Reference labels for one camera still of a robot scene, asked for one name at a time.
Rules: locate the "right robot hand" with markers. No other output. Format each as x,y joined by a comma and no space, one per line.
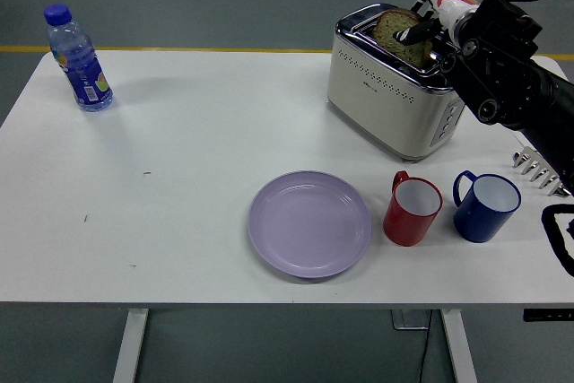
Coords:
450,2

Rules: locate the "brown bread slice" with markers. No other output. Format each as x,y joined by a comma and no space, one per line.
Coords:
390,26

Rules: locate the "cream and chrome toaster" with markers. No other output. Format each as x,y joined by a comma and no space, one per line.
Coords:
381,100

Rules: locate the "purple plate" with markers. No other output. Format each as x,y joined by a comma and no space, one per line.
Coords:
309,223

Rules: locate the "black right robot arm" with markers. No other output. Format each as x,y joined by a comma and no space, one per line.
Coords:
502,78

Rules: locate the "silver metal toast rack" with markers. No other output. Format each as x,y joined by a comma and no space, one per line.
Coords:
536,167

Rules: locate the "blue mug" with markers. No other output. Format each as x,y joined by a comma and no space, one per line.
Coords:
477,223

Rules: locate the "red mug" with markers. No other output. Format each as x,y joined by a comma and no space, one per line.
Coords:
406,226

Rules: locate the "black table control panel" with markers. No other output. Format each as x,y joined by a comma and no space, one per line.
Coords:
547,315

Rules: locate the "white table leg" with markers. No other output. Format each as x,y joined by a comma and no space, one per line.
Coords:
459,347
130,347

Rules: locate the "blue-capped water bottle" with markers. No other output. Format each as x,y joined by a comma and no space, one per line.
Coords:
85,73

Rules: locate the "grey bracket under table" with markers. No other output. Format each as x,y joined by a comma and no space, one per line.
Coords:
406,319

